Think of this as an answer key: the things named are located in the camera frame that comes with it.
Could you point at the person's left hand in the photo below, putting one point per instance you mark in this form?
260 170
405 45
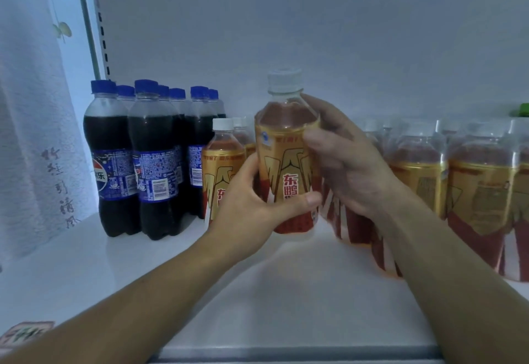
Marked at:
240 223

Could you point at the person's right hand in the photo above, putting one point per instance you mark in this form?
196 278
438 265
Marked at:
355 169

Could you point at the gold energy drink bottle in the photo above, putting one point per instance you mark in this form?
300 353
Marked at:
281 128

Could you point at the group of blue-capped cola bottles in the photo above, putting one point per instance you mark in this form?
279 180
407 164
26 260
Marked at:
153 153

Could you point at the row of amber drink bottles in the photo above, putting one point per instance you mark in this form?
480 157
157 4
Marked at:
471 186

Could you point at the white metal shelf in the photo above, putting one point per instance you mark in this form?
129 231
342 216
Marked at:
331 37

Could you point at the row of green-capped bottles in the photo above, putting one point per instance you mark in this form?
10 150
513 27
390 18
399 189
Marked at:
523 110

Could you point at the person's right forearm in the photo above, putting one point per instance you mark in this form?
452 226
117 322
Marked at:
454 285

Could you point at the person's left forearm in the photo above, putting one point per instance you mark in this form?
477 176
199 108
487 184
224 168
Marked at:
107 318

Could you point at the red-bordered shelf label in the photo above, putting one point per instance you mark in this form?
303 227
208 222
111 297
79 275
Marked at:
25 332

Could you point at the white bamboo print curtain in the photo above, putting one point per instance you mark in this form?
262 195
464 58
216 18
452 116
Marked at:
37 128

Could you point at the white panelled door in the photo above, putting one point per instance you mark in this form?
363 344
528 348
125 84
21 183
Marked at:
74 45

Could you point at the small brass pendant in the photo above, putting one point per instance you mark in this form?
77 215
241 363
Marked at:
62 29

